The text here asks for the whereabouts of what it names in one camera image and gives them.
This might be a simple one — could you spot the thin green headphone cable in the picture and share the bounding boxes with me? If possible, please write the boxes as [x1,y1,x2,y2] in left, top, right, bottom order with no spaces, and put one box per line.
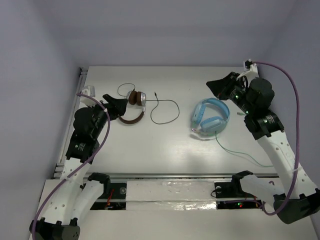
[214,112,275,168]

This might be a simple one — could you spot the light blue headphones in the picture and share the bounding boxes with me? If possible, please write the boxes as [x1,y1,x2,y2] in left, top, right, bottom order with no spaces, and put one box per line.
[191,98,231,137]

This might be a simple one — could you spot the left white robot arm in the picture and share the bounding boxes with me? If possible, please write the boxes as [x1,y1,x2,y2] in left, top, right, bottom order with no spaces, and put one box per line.
[29,93,128,240]

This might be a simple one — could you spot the purple cable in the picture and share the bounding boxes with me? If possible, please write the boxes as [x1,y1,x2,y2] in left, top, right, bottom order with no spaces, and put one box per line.
[31,92,111,240]
[223,61,301,216]

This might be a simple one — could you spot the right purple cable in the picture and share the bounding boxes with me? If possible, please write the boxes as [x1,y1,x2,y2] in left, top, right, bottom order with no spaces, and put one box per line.
[223,61,301,216]

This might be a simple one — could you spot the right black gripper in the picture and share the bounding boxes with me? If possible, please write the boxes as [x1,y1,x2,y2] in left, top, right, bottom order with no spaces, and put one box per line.
[206,71,255,115]

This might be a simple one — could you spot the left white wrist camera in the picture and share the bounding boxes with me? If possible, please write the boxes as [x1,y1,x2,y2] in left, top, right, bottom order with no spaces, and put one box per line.
[80,85,96,107]

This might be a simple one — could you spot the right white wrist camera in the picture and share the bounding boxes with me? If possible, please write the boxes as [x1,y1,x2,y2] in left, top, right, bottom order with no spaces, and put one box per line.
[237,59,259,80]

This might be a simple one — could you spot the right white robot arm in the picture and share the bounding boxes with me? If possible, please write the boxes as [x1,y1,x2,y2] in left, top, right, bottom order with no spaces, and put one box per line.
[206,72,320,224]

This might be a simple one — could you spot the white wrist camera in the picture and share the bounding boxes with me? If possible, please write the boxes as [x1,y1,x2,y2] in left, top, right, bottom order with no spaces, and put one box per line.
[80,85,96,107]
[237,59,259,80]

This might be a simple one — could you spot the aluminium rail front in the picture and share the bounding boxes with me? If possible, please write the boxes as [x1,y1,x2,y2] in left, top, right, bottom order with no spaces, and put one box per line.
[83,172,280,181]

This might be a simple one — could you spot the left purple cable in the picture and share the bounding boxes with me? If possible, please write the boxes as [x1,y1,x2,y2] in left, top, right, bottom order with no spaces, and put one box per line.
[31,92,111,240]

